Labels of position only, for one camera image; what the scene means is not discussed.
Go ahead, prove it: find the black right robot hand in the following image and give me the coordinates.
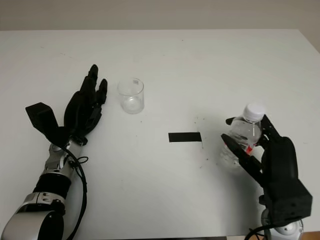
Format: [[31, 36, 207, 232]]
[[220, 114, 300, 204]]

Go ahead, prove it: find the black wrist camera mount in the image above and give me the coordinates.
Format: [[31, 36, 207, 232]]
[[25, 102, 74, 146], [264, 178, 314, 227]]

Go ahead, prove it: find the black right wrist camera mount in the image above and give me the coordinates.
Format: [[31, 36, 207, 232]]
[[264, 178, 314, 227]]

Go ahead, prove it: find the black tape strip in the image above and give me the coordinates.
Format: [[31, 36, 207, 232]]
[[168, 131, 203, 144]]

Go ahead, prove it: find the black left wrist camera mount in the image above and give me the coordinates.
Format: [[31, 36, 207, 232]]
[[25, 102, 74, 146]]

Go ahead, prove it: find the clear glass cup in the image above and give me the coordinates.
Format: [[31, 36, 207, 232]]
[[117, 77, 146, 115]]

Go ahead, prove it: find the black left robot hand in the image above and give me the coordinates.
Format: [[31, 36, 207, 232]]
[[63, 64, 109, 146]]

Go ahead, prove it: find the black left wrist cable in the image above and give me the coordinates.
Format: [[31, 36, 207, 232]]
[[59, 145, 90, 240]]

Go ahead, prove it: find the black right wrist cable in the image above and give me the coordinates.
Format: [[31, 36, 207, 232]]
[[244, 221, 274, 240]]

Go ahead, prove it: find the clear plastic water bottle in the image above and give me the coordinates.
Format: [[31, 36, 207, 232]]
[[219, 102, 266, 170]]

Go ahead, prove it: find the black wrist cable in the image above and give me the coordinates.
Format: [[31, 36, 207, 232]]
[[244, 221, 274, 240], [59, 145, 90, 240]]

